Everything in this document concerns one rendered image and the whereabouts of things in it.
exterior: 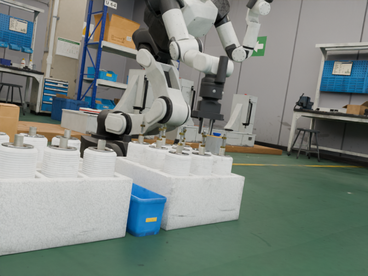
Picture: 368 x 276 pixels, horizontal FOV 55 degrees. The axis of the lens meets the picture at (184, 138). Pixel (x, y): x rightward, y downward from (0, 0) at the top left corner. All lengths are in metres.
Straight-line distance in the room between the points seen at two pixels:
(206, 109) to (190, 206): 0.36
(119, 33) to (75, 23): 1.46
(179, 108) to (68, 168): 0.92
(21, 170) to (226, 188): 0.77
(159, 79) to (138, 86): 1.97
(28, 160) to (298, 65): 6.40
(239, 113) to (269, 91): 2.27
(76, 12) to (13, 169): 7.16
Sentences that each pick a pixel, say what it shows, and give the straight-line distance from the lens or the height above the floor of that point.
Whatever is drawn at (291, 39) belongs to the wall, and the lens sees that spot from 7.28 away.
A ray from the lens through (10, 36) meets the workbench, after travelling 7.29.
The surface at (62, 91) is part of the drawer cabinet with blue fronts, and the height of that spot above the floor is 0.49.
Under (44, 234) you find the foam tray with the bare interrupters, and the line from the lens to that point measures 0.99.
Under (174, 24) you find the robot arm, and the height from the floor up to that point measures 0.77.
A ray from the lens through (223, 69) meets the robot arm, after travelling 1.30.
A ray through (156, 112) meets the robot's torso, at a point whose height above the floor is 0.38.
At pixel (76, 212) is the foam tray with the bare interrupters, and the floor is 0.09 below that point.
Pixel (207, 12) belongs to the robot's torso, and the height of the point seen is 0.90.
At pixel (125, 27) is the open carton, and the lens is 6.83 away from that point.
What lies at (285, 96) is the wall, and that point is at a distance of 7.06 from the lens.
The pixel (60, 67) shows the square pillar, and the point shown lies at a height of 0.97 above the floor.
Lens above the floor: 0.39
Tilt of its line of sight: 4 degrees down
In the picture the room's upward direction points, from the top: 9 degrees clockwise
